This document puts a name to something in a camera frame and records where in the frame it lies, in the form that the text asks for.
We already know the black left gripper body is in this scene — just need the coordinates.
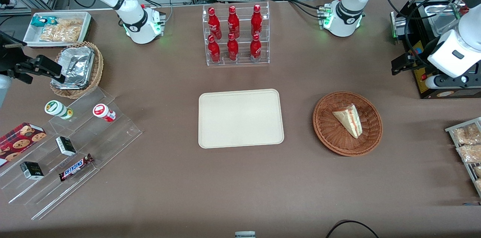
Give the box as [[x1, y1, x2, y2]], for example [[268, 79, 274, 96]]
[[416, 41, 438, 70]]

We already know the clear acrylic bottle rack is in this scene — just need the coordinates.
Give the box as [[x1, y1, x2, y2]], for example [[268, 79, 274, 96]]
[[202, 2, 270, 66]]

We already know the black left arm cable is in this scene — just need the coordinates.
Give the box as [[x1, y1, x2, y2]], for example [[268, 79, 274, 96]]
[[383, 0, 466, 66]]

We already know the red cookie box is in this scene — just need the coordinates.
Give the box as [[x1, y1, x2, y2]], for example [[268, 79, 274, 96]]
[[0, 122, 47, 167]]

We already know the cream plastic tray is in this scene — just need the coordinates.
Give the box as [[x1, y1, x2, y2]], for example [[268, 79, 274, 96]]
[[198, 89, 284, 149]]

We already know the black hot food display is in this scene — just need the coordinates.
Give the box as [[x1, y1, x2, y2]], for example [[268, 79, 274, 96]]
[[390, 0, 481, 99]]

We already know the Snickers chocolate bar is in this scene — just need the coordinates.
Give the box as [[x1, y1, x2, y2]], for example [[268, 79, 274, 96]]
[[59, 154, 94, 182]]

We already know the black floor cable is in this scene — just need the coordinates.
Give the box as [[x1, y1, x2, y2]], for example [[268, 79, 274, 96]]
[[325, 220, 380, 238]]

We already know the aluminium foil container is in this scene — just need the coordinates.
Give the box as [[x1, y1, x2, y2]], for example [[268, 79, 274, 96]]
[[52, 46, 95, 89]]

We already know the stainless steel pan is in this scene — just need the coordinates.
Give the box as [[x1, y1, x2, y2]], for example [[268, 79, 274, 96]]
[[413, 1, 464, 38]]

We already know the triangle sandwich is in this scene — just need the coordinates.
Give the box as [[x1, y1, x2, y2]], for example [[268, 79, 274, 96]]
[[332, 104, 363, 139]]

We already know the red cola bottle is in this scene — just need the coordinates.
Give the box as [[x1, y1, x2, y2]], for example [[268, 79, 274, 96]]
[[208, 7, 222, 39], [251, 4, 263, 36], [228, 6, 240, 39], [208, 35, 221, 63], [250, 33, 262, 61], [227, 33, 239, 61]]

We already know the white rectangular snack tray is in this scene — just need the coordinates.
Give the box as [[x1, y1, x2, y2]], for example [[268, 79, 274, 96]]
[[23, 11, 92, 48]]

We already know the oval light wicker basket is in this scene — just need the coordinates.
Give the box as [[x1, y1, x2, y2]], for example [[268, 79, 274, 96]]
[[50, 41, 104, 99]]

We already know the metal wire rack tray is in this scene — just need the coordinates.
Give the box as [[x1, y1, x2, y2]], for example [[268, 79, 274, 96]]
[[445, 117, 481, 197]]

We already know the red lid white cup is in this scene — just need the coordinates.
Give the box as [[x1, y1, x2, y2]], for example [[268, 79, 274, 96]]
[[93, 104, 116, 122]]

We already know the round brown wicker basket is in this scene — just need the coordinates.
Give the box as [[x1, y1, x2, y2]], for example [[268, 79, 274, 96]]
[[313, 91, 383, 157]]

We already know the small black box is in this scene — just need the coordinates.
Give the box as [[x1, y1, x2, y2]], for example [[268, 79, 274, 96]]
[[20, 161, 44, 181], [56, 136, 77, 157]]

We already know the teal snack package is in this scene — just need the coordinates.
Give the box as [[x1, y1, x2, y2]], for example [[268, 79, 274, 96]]
[[31, 16, 57, 27]]

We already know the green lid white cup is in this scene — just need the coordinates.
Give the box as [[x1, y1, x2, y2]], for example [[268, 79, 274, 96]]
[[44, 100, 74, 120]]

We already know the clear acrylic stepped stand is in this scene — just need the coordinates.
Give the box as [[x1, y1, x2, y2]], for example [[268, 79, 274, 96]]
[[0, 87, 142, 220]]

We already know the clear bag of chips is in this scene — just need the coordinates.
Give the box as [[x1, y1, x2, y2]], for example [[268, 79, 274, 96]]
[[56, 18, 84, 35], [39, 24, 73, 42]]

